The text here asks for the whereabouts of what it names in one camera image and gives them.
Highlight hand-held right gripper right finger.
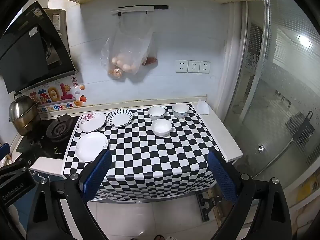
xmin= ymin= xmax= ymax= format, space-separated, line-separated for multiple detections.
xmin=207 ymin=151 xmax=293 ymax=240

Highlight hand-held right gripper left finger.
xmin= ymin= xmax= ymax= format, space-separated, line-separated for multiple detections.
xmin=27 ymin=149 xmax=112 ymax=240

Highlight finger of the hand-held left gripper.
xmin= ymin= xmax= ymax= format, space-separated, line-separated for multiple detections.
xmin=0 ymin=143 xmax=11 ymax=160

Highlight plain white plate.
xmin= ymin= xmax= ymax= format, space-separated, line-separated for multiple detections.
xmin=75 ymin=131 xmax=109 ymax=162

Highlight floral white plate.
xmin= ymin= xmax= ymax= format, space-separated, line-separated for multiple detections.
xmin=78 ymin=112 xmax=107 ymax=133

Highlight striped white plate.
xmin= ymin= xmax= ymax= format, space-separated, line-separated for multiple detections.
xmin=107 ymin=108 xmax=134 ymax=127

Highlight plain white bowl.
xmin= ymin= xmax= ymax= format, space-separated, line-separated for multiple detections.
xmin=151 ymin=119 xmax=173 ymax=138

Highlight blue patterned white bowl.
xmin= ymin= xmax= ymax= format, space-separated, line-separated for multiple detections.
xmin=171 ymin=103 xmax=190 ymax=119

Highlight white bowl with dark rim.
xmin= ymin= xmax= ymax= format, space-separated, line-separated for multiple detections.
xmin=148 ymin=106 xmax=166 ymax=121

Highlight stainless steel pot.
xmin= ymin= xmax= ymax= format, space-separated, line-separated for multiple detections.
xmin=8 ymin=93 xmax=42 ymax=137

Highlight black gas stove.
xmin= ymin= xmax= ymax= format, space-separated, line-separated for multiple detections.
xmin=16 ymin=115 xmax=81 ymax=160

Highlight black white checkered tablecloth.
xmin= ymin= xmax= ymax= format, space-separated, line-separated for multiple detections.
xmin=62 ymin=104 xmax=221 ymax=202

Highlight white tissue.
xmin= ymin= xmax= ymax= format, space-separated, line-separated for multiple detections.
xmin=197 ymin=99 xmax=210 ymax=116

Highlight black rack behind glass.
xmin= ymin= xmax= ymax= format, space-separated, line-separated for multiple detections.
xmin=287 ymin=110 xmax=316 ymax=143

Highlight black range hood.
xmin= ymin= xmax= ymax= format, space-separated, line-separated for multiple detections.
xmin=0 ymin=1 xmax=77 ymax=94

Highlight clear plastic bag of eggs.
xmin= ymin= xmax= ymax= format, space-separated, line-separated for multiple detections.
xmin=101 ymin=12 xmax=154 ymax=81

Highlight clear plastic bag, red contents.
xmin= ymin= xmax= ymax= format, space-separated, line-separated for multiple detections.
xmin=142 ymin=37 xmax=158 ymax=67

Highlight black metal bracket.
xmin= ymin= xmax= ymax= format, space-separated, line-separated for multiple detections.
xmin=196 ymin=192 xmax=226 ymax=222

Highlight colourful wall stickers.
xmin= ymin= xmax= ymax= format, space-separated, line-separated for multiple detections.
xmin=23 ymin=76 xmax=87 ymax=112

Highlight white wall socket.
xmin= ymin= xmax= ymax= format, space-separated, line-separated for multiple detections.
xmin=199 ymin=61 xmax=211 ymax=74
xmin=188 ymin=60 xmax=200 ymax=74
xmin=175 ymin=60 xmax=189 ymax=74

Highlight wall hook rail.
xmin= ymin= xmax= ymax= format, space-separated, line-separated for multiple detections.
xmin=111 ymin=5 xmax=169 ymax=16

